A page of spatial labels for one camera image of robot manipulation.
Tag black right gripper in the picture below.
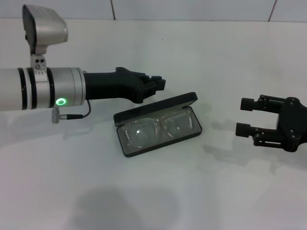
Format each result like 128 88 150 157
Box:
236 94 307 153

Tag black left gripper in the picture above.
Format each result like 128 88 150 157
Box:
83 67 167 104

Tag black glasses case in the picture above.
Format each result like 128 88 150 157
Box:
113 92 203 158

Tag clear plastic glasses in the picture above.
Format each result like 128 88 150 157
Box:
123 109 194 147

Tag black wrist cable silver plug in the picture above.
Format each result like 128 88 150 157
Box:
50 99 92 124

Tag silver camera mount bracket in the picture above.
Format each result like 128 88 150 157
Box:
30 54 48 76

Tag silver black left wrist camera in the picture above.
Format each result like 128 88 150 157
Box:
22 4 69 57

